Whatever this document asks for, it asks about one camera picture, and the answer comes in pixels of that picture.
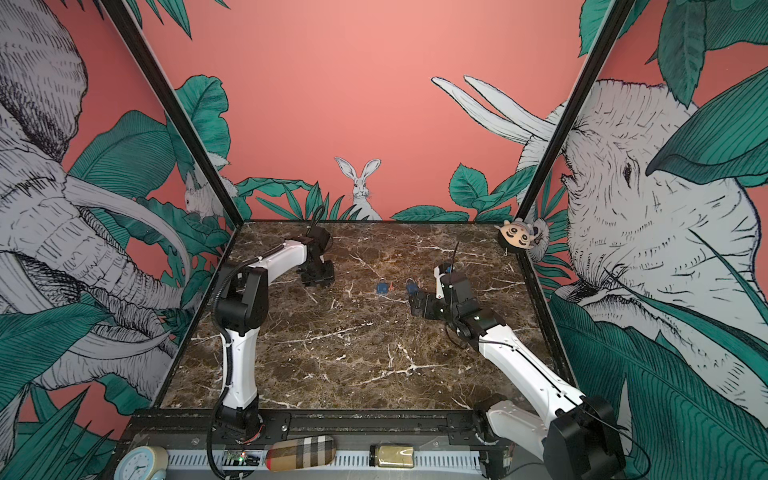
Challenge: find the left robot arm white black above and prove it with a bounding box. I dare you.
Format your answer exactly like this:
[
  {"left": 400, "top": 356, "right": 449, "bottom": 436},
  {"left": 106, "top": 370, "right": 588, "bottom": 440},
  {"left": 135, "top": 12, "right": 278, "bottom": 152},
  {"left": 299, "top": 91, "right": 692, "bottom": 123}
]
[{"left": 211, "top": 206, "right": 334, "bottom": 444}]

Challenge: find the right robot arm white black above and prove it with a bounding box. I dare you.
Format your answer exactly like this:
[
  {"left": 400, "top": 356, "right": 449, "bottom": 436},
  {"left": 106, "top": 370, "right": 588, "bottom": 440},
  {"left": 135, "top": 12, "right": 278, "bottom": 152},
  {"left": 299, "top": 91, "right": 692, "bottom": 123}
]
[{"left": 406, "top": 265, "right": 626, "bottom": 479}]

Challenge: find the cartoon face sticker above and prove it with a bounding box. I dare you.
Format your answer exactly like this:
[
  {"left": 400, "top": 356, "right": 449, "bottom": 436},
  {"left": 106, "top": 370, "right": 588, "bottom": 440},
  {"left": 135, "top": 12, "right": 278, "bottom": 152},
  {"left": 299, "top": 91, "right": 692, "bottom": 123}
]
[{"left": 497, "top": 220, "right": 539, "bottom": 250}]

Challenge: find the gold rectangular box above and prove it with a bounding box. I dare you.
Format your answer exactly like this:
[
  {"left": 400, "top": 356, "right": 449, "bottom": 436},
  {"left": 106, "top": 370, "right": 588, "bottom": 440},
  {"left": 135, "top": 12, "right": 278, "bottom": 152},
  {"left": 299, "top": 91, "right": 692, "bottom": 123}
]
[{"left": 369, "top": 444, "right": 415, "bottom": 469}]

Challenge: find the plaid cylindrical case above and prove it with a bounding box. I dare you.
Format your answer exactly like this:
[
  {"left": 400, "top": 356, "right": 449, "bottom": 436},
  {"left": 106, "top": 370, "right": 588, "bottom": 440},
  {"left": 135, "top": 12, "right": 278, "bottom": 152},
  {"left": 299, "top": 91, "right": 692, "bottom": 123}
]
[{"left": 265, "top": 435, "right": 336, "bottom": 472}]

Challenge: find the small circuit board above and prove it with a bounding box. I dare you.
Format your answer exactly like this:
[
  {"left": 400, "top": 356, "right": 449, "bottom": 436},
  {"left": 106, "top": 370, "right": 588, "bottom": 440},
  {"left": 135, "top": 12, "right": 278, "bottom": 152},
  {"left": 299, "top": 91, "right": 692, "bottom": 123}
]
[{"left": 223, "top": 451, "right": 261, "bottom": 467}]

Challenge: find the white round clock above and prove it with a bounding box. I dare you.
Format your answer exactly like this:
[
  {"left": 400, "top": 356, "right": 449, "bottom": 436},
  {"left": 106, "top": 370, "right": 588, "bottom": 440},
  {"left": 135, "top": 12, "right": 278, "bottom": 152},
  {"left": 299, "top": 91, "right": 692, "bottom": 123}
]
[{"left": 113, "top": 446, "right": 169, "bottom": 480}]

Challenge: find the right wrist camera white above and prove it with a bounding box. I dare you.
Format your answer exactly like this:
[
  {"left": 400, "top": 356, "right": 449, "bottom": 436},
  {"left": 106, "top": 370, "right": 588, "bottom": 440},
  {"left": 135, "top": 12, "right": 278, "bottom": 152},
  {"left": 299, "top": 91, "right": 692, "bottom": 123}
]
[{"left": 433, "top": 262, "right": 453, "bottom": 299}]

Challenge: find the black front rail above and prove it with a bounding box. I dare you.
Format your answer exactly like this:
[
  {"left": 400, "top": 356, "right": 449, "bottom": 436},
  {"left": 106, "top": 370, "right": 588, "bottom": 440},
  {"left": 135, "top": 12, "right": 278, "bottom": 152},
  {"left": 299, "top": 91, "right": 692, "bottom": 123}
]
[{"left": 119, "top": 409, "right": 607, "bottom": 448}]

